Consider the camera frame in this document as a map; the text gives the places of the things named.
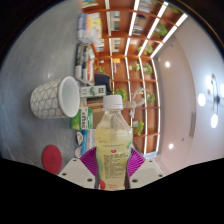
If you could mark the tall green and white carton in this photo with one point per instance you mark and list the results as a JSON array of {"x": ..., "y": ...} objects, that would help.
[{"x": 93, "y": 91}]

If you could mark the ceiling lamp with round bulbs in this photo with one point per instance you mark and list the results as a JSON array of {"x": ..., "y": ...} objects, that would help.
[{"x": 213, "y": 100}]

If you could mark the low stack of magazines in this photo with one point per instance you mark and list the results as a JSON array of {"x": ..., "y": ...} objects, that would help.
[{"x": 85, "y": 61}]

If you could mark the dark chair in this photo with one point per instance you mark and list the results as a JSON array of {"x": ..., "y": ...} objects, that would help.
[{"x": 103, "y": 80}]

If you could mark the green and white box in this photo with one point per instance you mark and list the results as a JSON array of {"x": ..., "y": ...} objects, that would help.
[{"x": 81, "y": 118}]

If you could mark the beige chair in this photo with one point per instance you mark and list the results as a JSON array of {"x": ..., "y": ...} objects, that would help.
[{"x": 97, "y": 115}]

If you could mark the ceiling air vent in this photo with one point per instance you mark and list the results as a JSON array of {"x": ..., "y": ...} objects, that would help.
[{"x": 192, "y": 125}]

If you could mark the wooden artist mannequin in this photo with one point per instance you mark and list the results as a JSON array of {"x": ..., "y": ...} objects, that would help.
[{"x": 133, "y": 104}]

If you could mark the flat round red coaster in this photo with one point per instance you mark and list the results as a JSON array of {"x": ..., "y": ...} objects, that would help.
[{"x": 52, "y": 159}]

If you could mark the white cup with triangle pattern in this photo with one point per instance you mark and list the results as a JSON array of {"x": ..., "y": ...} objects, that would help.
[{"x": 46, "y": 100}]

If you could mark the wooden shelf unit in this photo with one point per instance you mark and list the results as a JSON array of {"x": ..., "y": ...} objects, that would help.
[{"x": 136, "y": 43}]

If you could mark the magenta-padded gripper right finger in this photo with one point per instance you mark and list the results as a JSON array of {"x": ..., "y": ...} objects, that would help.
[{"x": 146, "y": 171}]

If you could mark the clear bottle with yellow drink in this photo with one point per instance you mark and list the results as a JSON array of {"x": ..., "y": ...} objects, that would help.
[{"x": 113, "y": 146}]

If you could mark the recessed ceiling spotlight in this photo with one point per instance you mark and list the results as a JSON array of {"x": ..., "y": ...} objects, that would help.
[
  {"x": 170, "y": 146},
  {"x": 167, "y": 64}
]

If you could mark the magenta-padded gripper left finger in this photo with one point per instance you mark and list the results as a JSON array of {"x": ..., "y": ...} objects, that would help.
[{"x": 76, "y": 172}]

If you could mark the small white packet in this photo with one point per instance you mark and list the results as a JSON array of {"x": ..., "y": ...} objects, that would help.
[
  {"x": 79, "y": 138},
  {"x": 78, "y": 152}
]

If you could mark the flat blue box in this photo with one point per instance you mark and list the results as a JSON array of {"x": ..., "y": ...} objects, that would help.
[{"x": 89, "y": 140}]

